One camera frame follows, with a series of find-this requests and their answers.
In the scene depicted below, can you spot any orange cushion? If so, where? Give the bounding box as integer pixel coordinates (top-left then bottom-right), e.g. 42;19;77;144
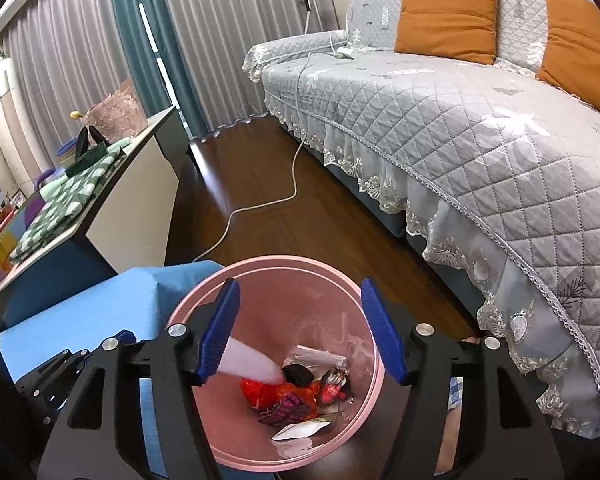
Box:
535;0;600;126
394;0;498;66

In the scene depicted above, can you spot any purple plastic handle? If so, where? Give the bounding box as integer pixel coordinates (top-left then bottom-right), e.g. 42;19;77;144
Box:
22;169;56;231

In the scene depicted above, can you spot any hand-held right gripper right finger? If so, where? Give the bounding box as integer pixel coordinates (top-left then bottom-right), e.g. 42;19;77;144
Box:
360;277;566;480

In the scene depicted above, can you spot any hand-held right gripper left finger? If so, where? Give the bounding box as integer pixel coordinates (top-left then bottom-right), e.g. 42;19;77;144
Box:
37;277;242;480

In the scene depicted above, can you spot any white pouch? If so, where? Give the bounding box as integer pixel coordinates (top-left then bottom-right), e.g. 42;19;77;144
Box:
271;419;329;442

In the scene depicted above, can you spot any white standing air conditioner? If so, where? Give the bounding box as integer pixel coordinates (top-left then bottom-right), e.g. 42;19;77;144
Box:
0;57;56;196

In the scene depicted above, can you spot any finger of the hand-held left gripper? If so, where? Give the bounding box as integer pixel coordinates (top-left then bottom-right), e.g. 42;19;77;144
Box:
87;329;133;350

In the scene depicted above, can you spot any grey curtain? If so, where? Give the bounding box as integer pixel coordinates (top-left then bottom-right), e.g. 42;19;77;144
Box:
0;0;146;161
152;0;338;128

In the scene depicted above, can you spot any person's leg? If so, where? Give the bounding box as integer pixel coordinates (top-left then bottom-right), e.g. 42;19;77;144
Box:
437;375;473;476

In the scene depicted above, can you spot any pink lace basket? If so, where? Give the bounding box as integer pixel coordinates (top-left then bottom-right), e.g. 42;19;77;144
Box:
82;85;148;143

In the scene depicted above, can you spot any red black candy wrapper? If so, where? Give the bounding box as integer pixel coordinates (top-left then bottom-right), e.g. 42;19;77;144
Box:
316;366;353;406

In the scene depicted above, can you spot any pink plastic bin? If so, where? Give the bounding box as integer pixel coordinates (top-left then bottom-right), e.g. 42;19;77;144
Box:
165;256;386;472

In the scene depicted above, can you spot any white power cable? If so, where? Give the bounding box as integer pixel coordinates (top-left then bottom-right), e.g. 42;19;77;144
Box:
190;35;351;263

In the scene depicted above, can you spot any teal curtain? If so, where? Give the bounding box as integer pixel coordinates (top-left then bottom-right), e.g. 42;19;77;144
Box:
105;0;206;138

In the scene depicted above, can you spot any stack of plastic bowls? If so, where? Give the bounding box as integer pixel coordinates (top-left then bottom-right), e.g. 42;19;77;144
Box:
55;140;78;166

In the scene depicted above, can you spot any green checked cloth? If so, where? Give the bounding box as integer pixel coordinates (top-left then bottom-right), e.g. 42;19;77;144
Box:
9;152;118;262

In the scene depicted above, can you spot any dark coffee table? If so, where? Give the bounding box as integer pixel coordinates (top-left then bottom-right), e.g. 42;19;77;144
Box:
0;106;193;311

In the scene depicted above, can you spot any purple checked wrapper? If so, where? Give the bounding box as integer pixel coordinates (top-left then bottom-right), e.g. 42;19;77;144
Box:
258;394;313;427

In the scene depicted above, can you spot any grey quilted sofa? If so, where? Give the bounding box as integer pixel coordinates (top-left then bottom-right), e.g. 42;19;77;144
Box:
242;0;600;436

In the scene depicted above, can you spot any mint green folded cloth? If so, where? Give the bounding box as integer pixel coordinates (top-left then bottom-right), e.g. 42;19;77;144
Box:
40;137;131;201

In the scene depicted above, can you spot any colourful tin box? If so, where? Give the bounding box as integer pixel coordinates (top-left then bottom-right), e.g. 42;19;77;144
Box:
0;205;28;286

